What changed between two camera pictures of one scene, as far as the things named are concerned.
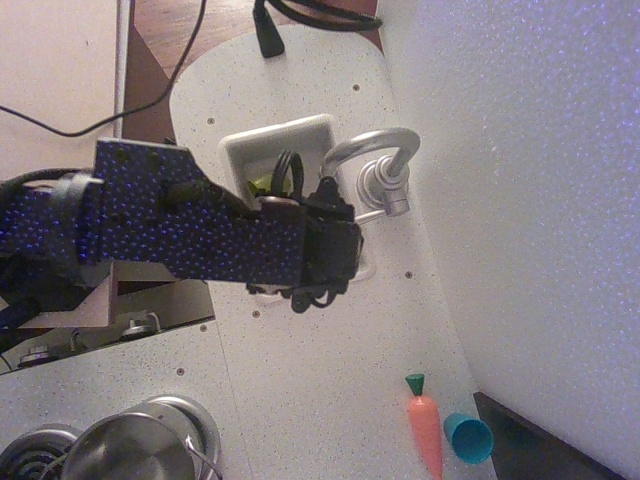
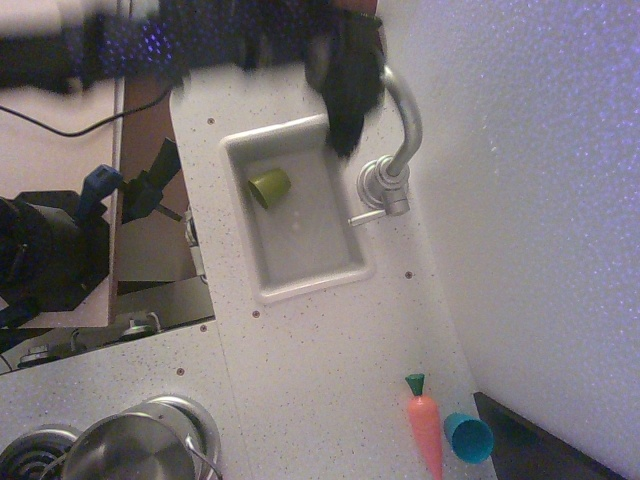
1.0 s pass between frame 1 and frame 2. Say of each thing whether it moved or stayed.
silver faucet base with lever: stayed
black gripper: moved
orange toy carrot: stayed
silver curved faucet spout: moved
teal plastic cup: stayed
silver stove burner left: stayed
